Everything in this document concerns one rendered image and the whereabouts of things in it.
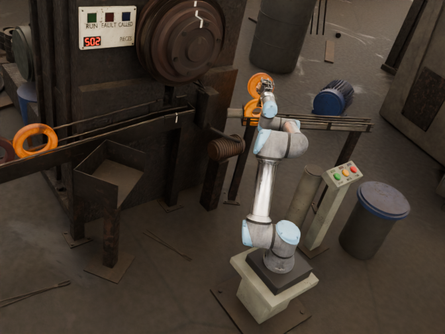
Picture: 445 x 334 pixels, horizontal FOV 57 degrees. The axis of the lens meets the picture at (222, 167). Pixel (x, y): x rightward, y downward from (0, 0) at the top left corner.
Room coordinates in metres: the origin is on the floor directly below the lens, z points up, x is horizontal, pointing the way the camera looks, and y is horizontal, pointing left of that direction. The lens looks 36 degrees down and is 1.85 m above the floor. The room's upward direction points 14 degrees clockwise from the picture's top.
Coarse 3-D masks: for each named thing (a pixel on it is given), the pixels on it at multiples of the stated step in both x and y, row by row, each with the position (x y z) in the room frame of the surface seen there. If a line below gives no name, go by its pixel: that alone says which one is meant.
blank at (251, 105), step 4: (252, 100) 2.17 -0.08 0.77; (256, 100) 2.16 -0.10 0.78; (248, 104) 2.15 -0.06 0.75; (252, 104) 2.15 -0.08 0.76; (244, 108) 2.16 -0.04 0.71; (248, 108) 2.14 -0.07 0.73; (252, 108) 2.15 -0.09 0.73; (244, 112) 2.14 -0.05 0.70; (248, 112) 2.14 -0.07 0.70; (248, 116) 2.14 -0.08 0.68; (252, 116) 2.15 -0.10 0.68; (256, 116) 2.17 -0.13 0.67
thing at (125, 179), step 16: (112, 144) 1.52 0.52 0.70; (96, 160) 1.43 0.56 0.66; (112, 160) 1.52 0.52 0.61; (128, 160) 1.50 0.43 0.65; (144, 160) 1.49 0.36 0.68; (80, 176) 1.26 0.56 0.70; (96, 176) 1.39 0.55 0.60; (112, 176) 1.42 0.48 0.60; (128, 176) 1.44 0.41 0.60; (80, 192) 1.26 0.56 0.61; (96, 192) 1.25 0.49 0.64; (112, 192) 1.24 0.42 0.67; (128, 192) 1.34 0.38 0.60; (112, 208) 1.24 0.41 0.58; (112, 224) 1.37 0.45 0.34; (112, 240) 1.37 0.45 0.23; (96, 256) 1.42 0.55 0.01; (112, 256) 1.37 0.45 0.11; (128, 256) 1.47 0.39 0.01; (96, 272) 1.32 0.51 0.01; (112, 272) 1.34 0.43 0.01
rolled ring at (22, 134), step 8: (24, 128) 1.39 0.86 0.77; (32, 128) 1.40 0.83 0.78; (40, 128) 1.42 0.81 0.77; (48, 128) 1.44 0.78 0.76; (16, 136) 1.36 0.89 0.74; (24, 136) 1.37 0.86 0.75; (48, 136) 1.44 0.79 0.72; (56, 136) 1.46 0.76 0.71; (16, 144) 1.34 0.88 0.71; (48, 144) 1.45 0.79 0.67; (56, 144) 1.46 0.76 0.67; (16, 152) 1.34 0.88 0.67; (24, 152) 1.36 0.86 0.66; (32, 152) 1.41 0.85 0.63; (48, 152) 1.44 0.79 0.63
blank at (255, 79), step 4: (252, 76) 2.25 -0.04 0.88; (256, 76) 2.23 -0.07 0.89; (260, 76) 2.24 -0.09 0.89; (264, 76) 2.25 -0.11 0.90; (268, 76) 2.25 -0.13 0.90; (252, 80) 2.22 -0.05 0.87; (256, 80) 2.23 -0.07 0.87; (272, 80) 2.26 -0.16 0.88; (248, 84) 2.22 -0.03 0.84; (252, 84) 2.22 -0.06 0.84; (256, 84) 2.22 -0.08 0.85; (248, 88) 2.21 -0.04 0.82; (252, 88) 2.21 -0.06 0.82; (252, 92) 2.21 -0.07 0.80; (256, 92) 2.22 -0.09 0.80; (252, 96) 2.20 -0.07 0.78; (256, 96) 2.21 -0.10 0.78
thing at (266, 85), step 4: (260, 80) 2.15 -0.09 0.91; (264, 80) 2.14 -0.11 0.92; (268, 80) 2.15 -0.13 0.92; (260, 84) 2.15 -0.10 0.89; (264, 84) 2.11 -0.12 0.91; (268, 84) 2.10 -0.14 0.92; (272, 84) 2.11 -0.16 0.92; (260, 88) 2.10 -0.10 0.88; (264, 88) 2.08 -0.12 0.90; (268, 88) 2.05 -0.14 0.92; (272, 88) 2.06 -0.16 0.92; (260, 92) 2.10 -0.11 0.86; (264, 92) 2.04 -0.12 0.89; (260, 96) 2.04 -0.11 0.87
